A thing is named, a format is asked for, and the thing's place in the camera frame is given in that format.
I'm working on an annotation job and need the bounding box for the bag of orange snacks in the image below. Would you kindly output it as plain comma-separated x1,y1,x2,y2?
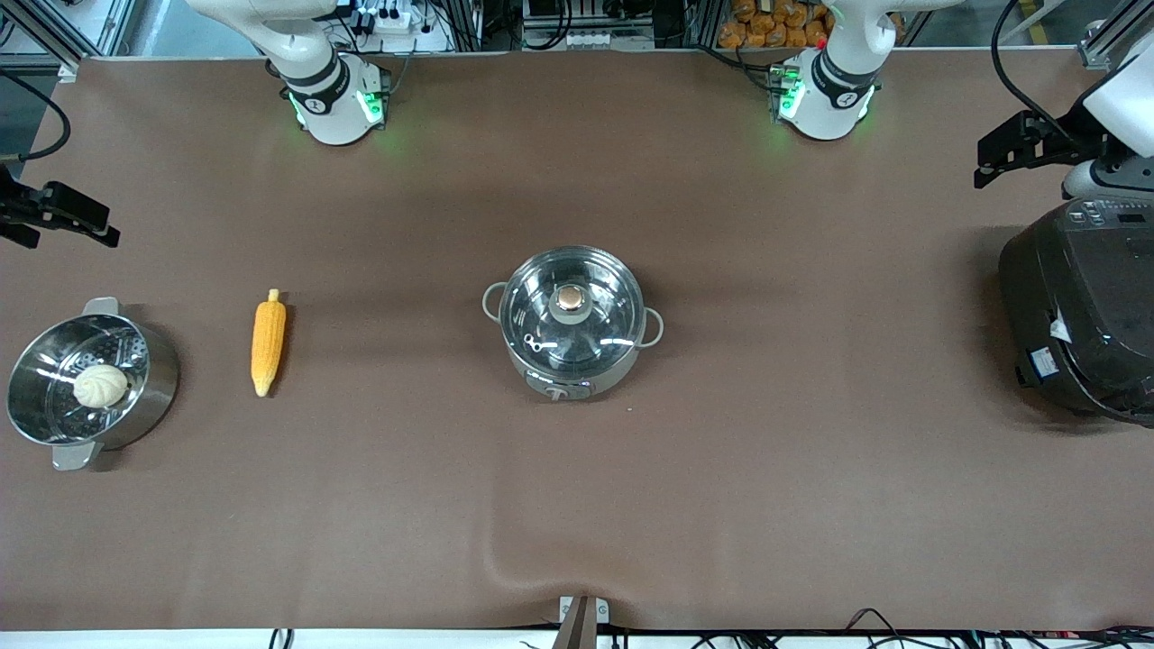
719,0,905,50

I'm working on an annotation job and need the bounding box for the brown table mat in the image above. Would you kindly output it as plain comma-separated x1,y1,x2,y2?
0,50,1154,632

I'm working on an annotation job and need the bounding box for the stainless steel steamer basket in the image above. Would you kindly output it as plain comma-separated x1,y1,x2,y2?
5,297,181,471

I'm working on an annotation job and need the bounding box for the yellow corn cob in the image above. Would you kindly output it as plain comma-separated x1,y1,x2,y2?
251,288,288,398

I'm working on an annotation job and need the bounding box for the white steamed bun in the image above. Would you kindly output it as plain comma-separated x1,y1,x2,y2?
72,364,130,409

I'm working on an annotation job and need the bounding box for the black rice cooker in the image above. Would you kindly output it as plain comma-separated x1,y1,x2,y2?
998,198,1154,427

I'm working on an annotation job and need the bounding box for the grey electric cooking pot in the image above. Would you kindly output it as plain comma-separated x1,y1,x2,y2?
482,246,665,403

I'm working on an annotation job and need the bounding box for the white power strip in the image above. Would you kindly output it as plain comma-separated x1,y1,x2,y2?
347,0,454,52

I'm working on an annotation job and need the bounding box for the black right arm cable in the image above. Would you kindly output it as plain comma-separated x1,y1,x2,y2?
0,70,72,164

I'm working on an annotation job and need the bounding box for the aluminium frame profile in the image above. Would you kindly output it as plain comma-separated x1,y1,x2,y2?
1077,0,1154,73
0,0,138,84

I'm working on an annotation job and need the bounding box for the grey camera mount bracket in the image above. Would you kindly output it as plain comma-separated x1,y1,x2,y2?
552,595,611,649

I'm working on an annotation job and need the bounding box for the glass pot lid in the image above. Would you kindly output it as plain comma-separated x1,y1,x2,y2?
499,246,646,375

